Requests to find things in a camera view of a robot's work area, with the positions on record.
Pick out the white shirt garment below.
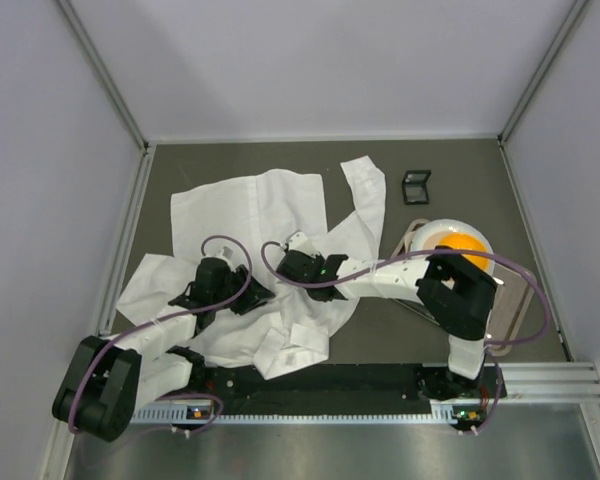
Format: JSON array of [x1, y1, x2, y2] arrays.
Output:
[[117, 157, 386, 380]]

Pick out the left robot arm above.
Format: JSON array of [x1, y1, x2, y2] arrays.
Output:
[[52, 256, 275, 442]]

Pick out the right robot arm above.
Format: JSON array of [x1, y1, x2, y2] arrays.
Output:
[[275, 248, 497, 381]]

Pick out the small black open box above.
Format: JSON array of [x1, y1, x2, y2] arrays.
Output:
[[401, 170, 431, 205]]

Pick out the white bowl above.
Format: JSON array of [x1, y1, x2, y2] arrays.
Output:
[[410, 219, 493, 253]]

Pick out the metal tray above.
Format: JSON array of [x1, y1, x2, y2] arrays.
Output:
[[392, 219, 534, 341]]

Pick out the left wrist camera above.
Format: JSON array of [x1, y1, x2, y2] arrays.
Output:
[[215, 246, 236, 262]]

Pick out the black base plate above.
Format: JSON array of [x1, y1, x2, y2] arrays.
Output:
[[167, 363, 506, 416]]

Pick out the grey cable duct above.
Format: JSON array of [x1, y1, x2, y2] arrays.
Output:
[[129, 402, 481, 426]]

